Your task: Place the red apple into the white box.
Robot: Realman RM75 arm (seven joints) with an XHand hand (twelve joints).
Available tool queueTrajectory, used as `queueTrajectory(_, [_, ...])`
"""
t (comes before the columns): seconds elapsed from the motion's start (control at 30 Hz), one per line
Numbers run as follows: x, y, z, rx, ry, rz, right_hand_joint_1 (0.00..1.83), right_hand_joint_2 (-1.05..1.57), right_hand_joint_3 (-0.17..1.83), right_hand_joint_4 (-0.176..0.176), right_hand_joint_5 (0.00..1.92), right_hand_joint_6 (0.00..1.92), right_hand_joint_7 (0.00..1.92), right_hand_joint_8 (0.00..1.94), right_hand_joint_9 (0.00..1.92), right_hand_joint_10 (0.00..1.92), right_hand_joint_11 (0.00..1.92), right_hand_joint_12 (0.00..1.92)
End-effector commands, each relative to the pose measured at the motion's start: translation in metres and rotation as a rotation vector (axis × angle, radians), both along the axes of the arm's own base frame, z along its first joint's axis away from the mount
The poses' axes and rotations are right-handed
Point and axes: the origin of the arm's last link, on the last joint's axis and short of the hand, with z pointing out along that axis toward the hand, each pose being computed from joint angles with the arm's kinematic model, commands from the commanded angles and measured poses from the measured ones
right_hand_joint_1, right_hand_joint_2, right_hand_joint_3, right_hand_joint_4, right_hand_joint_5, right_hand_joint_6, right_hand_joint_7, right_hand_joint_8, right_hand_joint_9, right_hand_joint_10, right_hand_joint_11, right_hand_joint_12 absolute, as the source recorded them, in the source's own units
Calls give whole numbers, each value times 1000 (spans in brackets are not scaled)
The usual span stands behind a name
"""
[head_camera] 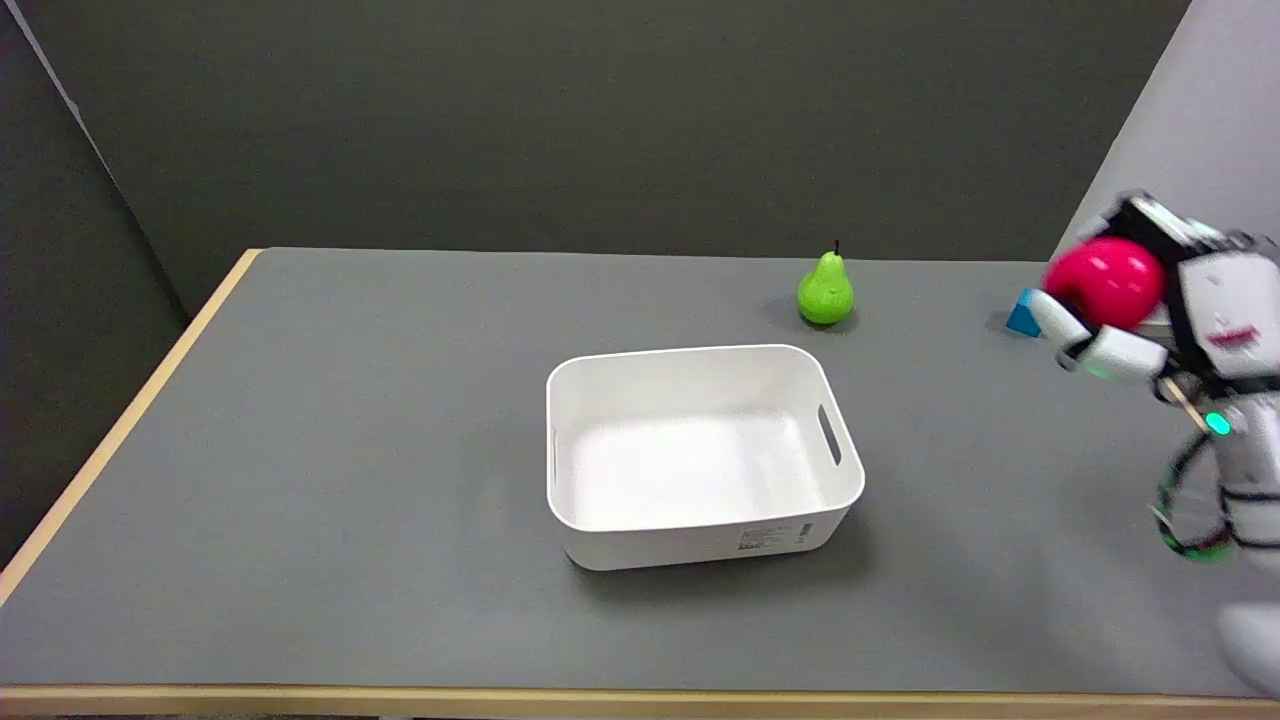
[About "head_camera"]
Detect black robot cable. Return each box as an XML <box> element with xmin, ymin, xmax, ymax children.
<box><xmin>1152</xmin><ymin>432</ymin><xmax>1237</xmax><ymax>561</ymax></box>

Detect red apple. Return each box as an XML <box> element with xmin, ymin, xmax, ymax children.
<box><xmin>1043</xmin><ymin>236</ymin><xmax>1168</xmax><ymax>330</ymax></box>

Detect blue block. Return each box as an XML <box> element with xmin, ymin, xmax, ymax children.
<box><xmin>1005</xmin><ymin>288</ymin><xmax>1045</xmax><ymax>338</ymax></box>

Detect green pear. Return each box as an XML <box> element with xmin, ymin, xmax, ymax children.
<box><xmin>797</xmin><ymin>241</ymin><xmax>856</xmax><ymax>327</ymax></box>

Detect white plastic box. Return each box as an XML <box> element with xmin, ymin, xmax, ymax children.
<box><xmin>545</xmin><ymin>344</ymin><xmax>866</xmax><ymax>572</ymax></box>

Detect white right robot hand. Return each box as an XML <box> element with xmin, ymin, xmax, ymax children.
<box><xmin>1028</xmin><ymin>192</ymin><xmax>1280</xmax><ymax>405</ymax></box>

